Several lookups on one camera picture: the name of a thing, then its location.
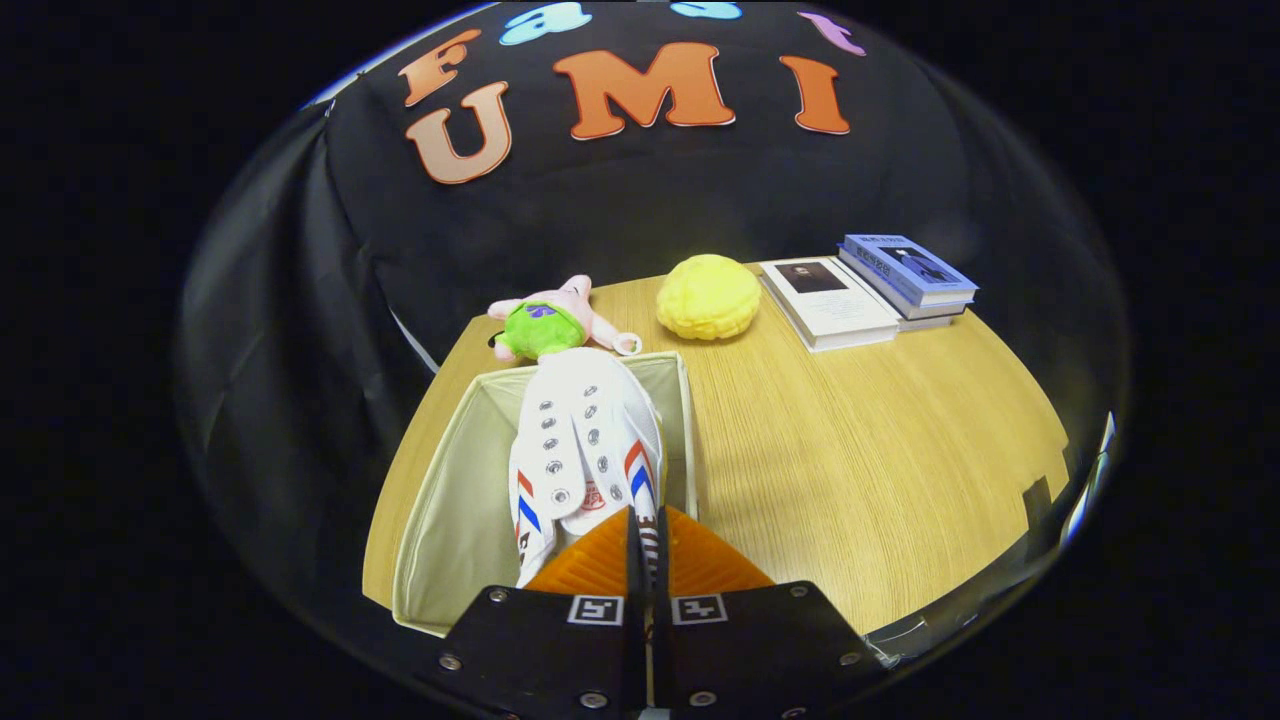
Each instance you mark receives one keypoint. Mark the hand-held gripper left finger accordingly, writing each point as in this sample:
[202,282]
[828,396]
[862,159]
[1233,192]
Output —
[540,650]

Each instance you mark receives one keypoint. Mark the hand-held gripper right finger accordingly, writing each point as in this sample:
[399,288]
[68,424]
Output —
[760,650]

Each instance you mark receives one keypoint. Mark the brown fabric storage box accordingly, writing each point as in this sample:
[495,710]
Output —
[450,520]

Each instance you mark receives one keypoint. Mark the white striped shoe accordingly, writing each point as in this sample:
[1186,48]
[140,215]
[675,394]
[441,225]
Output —
[585,410]

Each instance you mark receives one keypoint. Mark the pink and green plush toy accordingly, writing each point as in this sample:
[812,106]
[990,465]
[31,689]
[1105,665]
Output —
[545,325]

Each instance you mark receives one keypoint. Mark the white book with portrait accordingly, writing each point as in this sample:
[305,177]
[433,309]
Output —
[840,310]

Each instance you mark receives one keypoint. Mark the yellow round plush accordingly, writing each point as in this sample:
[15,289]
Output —
[708,297]

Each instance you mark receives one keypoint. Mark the grey book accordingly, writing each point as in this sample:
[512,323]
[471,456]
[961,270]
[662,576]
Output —
[925,315]

